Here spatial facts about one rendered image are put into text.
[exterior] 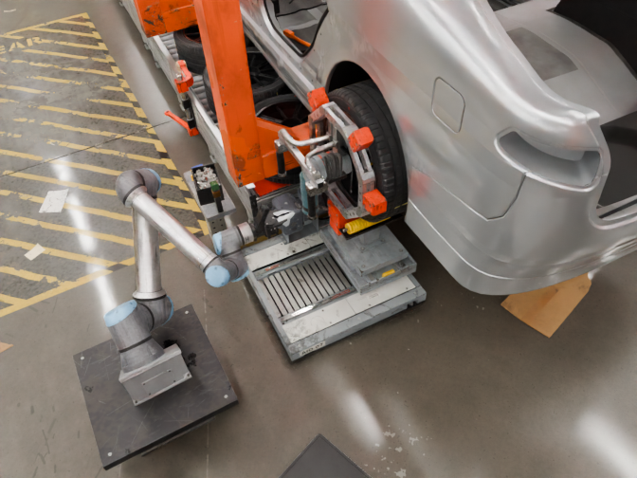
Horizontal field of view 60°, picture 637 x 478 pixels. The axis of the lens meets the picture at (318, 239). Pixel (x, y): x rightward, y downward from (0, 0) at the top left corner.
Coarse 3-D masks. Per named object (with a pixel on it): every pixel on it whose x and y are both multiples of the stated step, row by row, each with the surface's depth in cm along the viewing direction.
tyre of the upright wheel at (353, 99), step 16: (368, 80) 259; (336, 96) 253; (352, 96) 244; (368, 96) 243; (352, 112) 243; (368, 112) 237; (384, 112) 238; (384, 128) 236; (384, 144) 235; (400, 144) 237; (384, 160) 236; (400, 160) 239; (384, 176) 239; (400, 176) 241; (384, 192) 243; (400, 192) 246; (400, 208) 258
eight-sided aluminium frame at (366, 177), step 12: (324, 108) 248; (336, 108) 248; (312, 120) 268; (336, 120) 242; (348, 120) 241; (312, 132) 274; (348, 132) 237; (348, 144) 239; (360, 156) 242; (360, 168) 238; (360, 180) 240; (372, 180) 241; (336, 192) 288; (360, 192) 245; (336, 204) 281; (348, 204) 278; (360, 204) 251; (348, 216) 271; (360, 216) 256
